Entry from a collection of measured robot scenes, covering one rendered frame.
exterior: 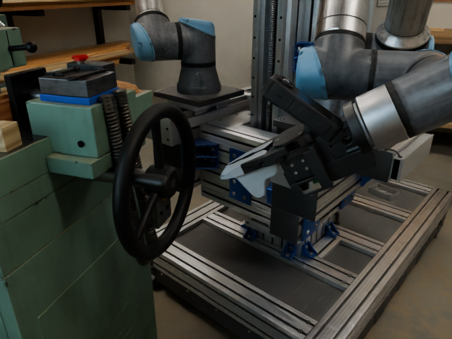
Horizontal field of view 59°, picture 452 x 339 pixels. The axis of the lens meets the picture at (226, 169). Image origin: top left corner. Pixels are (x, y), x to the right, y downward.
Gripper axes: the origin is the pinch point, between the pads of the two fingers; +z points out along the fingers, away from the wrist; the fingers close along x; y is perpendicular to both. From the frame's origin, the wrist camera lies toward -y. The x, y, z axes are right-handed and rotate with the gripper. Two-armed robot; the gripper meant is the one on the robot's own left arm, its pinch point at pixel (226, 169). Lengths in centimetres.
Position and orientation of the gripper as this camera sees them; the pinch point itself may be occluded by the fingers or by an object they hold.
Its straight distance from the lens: 58.9
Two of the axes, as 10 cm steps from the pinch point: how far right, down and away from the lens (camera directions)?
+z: -8.3, 3.7, 4.1
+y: 4.8, 8.5, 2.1
